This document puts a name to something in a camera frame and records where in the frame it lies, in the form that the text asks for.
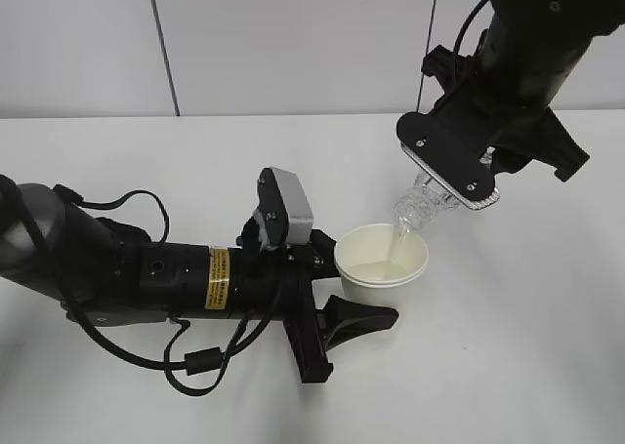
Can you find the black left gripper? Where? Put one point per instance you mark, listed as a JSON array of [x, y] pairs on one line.
[[278, 285]]

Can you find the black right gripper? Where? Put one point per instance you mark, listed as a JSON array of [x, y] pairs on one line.
[[499, 99]]

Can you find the white paper cup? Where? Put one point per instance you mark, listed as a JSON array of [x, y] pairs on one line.
[[379, 264]]

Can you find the clear water bottle green label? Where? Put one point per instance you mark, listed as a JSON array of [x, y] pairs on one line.
[[429, 196]]

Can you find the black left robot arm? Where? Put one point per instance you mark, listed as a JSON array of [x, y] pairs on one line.
[[106, 273]]

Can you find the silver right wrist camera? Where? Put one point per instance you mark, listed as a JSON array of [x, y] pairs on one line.
[[452, 165]]

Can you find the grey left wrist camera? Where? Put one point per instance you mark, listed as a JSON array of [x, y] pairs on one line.
[[284, 214]]

